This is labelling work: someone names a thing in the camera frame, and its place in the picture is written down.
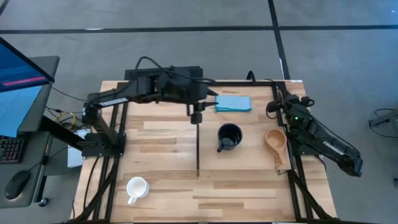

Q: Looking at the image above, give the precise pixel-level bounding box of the wooden cup with handle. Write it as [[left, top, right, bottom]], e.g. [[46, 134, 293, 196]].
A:
[[265, 128, 292, 175]]

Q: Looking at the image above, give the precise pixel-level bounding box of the grey floor stand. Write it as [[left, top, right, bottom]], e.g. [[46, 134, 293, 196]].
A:
[[368, 108, 398, 138]]

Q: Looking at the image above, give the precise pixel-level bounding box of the yellow cable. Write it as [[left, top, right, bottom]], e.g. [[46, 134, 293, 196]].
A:
[[54, 111, 77, 130]]

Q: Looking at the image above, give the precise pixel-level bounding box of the black keyboard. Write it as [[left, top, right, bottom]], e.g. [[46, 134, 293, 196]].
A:
[[0, 136, 25, 164]]

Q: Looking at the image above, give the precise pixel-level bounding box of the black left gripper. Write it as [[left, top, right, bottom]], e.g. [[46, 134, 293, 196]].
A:
[[182, 77, 219, 110]]

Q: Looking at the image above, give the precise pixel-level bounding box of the black aluminium table frame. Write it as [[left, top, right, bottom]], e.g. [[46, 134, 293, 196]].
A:
[[70, 79, 338, 224]]

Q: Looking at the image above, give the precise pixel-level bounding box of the computer monitor blue screen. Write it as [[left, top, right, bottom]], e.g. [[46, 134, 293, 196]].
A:
[[0, 36, 60, 138]]

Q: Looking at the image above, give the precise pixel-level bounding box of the white ceramic mug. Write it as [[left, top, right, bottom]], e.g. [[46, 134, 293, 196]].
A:
[[126, 176, 150, 206]]

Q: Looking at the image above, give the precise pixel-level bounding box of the black power cable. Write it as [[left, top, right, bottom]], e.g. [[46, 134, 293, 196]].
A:
[[246, 70, 259, 85]]

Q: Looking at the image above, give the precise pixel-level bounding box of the black computer mouse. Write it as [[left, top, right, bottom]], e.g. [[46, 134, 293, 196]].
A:
[[4, 170, 31, 200]]

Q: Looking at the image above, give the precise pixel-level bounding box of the dark blue enamel mug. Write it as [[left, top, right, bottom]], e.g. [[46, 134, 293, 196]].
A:
[[216, 123, 244, 154]]

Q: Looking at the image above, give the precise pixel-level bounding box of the grey side desk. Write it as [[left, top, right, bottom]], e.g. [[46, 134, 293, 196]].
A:
[[0, 130, 53, 210]]

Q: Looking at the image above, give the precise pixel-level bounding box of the black floor grille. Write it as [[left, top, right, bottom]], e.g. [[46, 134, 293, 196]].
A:
[[124, 65, 203, 81]]

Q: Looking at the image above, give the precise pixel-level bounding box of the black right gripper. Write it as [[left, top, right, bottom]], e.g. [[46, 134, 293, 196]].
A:
[[266, 90, 307, 124]]

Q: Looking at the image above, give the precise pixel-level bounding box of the blue folded cloth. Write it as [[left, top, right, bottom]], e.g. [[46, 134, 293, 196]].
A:
[[214, 95, 253, 113]]

